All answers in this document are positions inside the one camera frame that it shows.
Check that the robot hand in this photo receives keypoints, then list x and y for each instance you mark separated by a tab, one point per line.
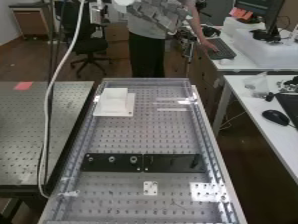
161	13

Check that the person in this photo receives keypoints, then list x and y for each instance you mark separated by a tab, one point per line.
146	50

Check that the black headphones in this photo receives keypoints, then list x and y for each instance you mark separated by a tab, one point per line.
211	31

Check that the cardboard box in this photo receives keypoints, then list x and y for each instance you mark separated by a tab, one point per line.
115	41

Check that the black keyboard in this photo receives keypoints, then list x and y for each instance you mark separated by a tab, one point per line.
220	49
290	108

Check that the orange sticky note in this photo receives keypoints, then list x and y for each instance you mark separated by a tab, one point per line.
239	13

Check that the black office chair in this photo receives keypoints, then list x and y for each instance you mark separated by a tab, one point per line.
87	36

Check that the white computer mouse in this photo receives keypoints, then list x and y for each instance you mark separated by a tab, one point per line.
226	61

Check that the black computer monitor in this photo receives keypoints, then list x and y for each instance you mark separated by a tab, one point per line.
260	10

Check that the white desk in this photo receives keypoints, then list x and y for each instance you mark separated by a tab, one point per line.
256	133
247	66

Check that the white foam block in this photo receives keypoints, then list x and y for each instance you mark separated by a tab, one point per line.
266	51

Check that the small white box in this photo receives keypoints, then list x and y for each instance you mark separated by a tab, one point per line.
114	100

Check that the wooden cabinet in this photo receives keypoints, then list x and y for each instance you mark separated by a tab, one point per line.
29	20

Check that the clear plastic bag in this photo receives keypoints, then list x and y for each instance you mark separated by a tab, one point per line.
255	85

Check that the small black oval device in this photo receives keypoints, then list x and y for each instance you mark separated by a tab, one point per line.
268	97

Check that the black computer mouse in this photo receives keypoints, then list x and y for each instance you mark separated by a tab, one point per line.
275	117

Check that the clear box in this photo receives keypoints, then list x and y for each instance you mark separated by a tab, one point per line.
212	146

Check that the black plate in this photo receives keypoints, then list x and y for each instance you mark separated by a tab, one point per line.
119	163

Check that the small square metal plate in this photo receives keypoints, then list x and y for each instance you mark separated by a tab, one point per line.
150	188

